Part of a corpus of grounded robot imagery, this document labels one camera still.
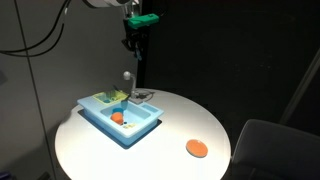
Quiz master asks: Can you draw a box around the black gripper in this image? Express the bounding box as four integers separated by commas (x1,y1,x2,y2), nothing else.
122,27,148,58

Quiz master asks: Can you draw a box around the blue toy brush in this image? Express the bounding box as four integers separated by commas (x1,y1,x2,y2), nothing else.
135,47,142,61

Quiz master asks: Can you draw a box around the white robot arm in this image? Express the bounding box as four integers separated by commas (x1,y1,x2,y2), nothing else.
83,0,147,60

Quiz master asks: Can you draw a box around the grey toy faucet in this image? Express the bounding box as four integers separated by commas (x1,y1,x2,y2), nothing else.
123,71,142,104

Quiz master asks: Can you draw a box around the blue toy bowl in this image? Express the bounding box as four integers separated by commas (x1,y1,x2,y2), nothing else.
112,108,124,114

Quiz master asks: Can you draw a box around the orange toy cup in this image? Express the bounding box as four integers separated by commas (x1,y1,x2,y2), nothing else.
111,112,124,125

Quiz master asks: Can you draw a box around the light blue toy sink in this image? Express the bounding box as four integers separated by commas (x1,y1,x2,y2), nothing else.
78,96,164,146

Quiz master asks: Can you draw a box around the orange toy plate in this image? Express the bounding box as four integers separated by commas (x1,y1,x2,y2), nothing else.
186,139,208,158

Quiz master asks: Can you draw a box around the yellow-green dish rack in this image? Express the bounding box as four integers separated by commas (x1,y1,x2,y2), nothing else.
93,90,128,104

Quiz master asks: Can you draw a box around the grey chair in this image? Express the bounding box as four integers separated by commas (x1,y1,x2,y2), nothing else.
222,119,320,180

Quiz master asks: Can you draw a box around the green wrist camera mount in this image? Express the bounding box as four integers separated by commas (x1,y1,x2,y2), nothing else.
128,14,159,29

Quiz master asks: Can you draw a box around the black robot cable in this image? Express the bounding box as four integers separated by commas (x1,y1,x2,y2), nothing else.
0,0,73,58

